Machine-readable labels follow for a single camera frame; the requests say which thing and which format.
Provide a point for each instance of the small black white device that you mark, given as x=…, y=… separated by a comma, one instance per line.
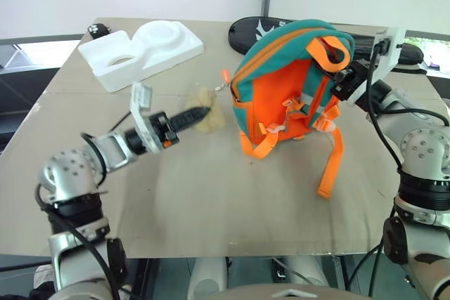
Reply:
x=99, y=29

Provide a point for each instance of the orange and teal backpack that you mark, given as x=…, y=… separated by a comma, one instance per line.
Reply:
x=284, y=82

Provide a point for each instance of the black oval case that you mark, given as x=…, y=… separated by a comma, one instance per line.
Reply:
x=411, y=55

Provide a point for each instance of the white rounded robot leg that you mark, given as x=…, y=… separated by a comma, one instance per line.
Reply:
x=207, y=279
x=306, y=272

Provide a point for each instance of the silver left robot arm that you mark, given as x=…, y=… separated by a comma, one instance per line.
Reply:
x=68, y=173

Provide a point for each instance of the black racket bag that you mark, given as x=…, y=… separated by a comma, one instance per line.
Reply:
x=251, y=34

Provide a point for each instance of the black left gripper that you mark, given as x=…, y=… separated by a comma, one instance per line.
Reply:
x=168, y=130

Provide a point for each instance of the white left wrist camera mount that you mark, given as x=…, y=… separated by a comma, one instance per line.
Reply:
x=142, y=110

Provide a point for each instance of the white foam box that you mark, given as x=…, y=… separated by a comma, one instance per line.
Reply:
x=140, y=52

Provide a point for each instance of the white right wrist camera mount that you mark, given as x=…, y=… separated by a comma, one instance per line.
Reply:
x=385, y=57

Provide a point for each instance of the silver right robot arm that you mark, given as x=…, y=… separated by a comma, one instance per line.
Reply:
x=420, y=145

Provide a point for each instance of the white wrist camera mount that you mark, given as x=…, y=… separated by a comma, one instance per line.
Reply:
x=385, y=57
x=142, y=110

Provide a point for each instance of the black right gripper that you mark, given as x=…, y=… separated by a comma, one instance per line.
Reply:
x=348, y=84

